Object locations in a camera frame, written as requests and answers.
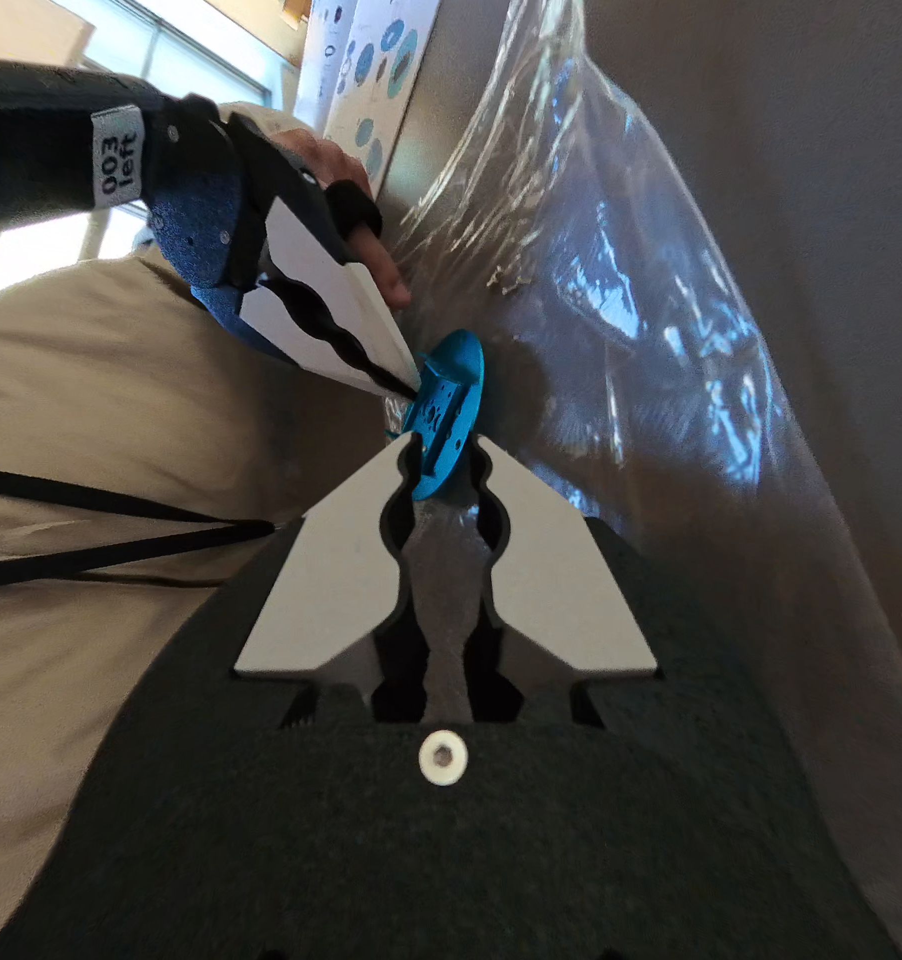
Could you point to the white instruction booklet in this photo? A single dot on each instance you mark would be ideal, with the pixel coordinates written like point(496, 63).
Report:
point(368, 67)

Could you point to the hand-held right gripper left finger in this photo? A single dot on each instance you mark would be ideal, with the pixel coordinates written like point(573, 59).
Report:
point(323, 592)

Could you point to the clear plastic bag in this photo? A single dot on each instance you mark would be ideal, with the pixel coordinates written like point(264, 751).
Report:
point(646, 375)

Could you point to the grey desk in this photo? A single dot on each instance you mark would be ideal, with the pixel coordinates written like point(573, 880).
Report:
point(796, 150)

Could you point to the person's left hand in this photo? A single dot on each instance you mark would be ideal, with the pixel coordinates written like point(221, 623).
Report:
point(323, 157)

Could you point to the person's beige jacket torso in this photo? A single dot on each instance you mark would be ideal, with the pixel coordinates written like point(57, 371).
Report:
point(83, 375)

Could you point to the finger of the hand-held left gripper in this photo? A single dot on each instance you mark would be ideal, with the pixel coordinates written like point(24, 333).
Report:
point(293, 337)
point(323, 277)

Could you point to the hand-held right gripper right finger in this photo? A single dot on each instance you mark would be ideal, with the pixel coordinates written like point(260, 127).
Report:
point(571, 592)

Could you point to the small screws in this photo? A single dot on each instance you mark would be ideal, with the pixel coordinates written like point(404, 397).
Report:
point(507, 279)

